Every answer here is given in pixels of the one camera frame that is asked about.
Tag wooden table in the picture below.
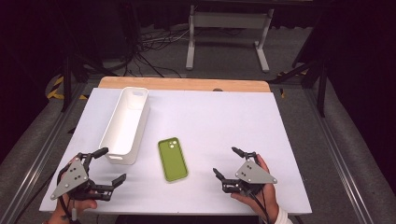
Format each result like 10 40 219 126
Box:
98 76 272 93

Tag right hand-held gripper cable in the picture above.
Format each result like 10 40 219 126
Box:
248 189 276 224

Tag white metal stand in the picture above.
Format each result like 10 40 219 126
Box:
185 4 275 74

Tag black stand legs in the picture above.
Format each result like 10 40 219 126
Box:
60 3 120 114
267 59 329 119

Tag person's left hand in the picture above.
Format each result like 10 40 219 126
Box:
46 157 98 224

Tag yellow black floor tape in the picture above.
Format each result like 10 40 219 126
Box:
46 76 90 101

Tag white plastic storage bin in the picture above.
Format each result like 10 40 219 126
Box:
98 86 151 166

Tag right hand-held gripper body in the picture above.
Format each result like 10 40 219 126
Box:
221 151 278 198

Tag left hand-held gripper cable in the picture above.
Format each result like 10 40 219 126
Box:
58 191 82 224

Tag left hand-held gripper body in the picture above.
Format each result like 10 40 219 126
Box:
49 151 114 202

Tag hand-held gripper cable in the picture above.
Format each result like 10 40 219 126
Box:
58 191 82 224
248 189 276 224

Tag green phone case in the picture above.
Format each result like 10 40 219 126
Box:
157 136 190 183

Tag person's right hand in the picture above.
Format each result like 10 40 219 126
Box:
231 154 280 223

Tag white board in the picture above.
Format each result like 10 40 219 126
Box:
39 87 313 217

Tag bundle of black floor cables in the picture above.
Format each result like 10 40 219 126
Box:
102 26 191 78

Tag aluminium floor rail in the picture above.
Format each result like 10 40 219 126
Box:
0 83 92 224
303 88 375 224

